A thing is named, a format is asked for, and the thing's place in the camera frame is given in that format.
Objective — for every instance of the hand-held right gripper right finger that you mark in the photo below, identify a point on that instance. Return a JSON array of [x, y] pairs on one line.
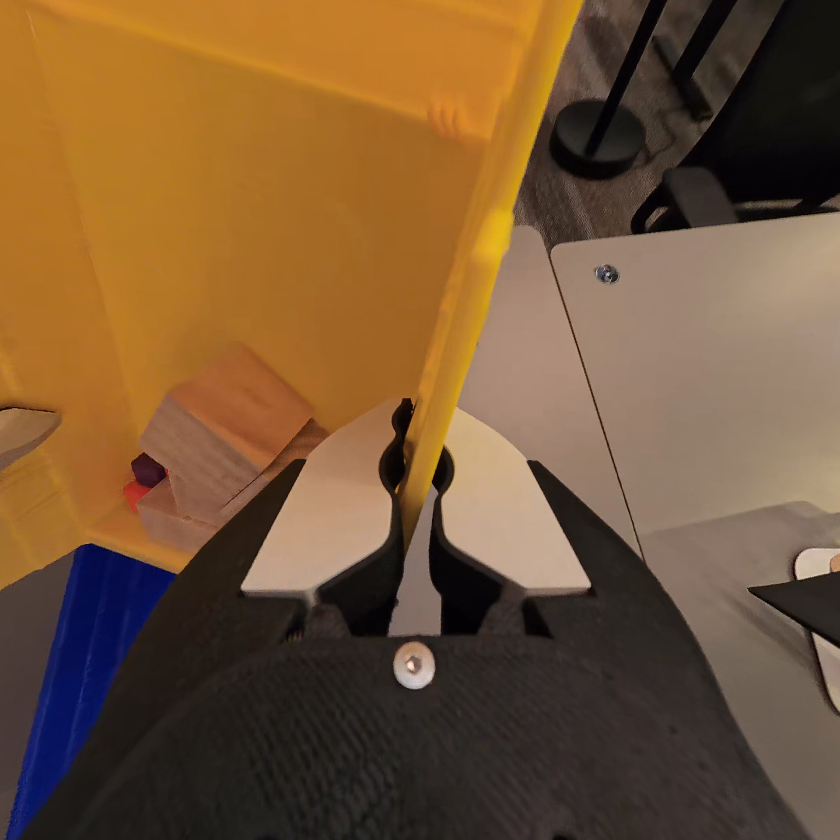
[[512, 518]]

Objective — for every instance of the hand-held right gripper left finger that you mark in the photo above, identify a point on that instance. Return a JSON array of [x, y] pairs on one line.
[[321, 518]]

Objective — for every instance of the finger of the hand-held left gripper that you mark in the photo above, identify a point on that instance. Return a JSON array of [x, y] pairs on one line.
[[23, 433]]

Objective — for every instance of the pile of coloured wooden cubes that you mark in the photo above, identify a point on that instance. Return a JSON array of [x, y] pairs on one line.
[[216, 426]]

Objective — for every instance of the blue plastic box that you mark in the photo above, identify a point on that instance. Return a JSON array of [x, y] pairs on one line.
[[85, 656]]

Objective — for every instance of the yellow plastic box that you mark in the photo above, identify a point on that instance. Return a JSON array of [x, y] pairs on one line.
[[262, 197]]

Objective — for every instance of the metal table screw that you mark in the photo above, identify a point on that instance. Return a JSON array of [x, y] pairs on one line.
[[607, 274]]

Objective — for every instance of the instruction sign on stand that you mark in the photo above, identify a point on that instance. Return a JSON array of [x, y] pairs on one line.
[[812, 563]]

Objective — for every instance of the black pole stand round base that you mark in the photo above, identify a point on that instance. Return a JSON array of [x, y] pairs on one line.
[[594, 138]]

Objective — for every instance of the black office chair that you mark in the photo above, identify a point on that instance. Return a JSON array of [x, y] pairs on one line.
[[774, 98]]

